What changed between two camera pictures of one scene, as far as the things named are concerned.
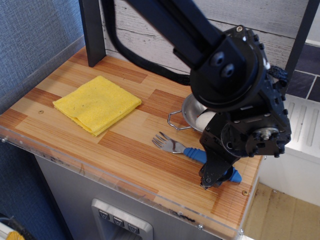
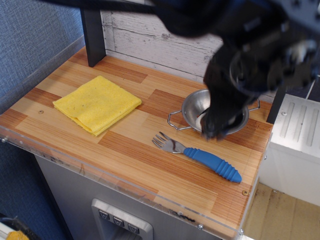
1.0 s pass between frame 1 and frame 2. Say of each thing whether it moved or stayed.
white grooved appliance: stayed
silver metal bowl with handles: stayed
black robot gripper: moved
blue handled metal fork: stayed
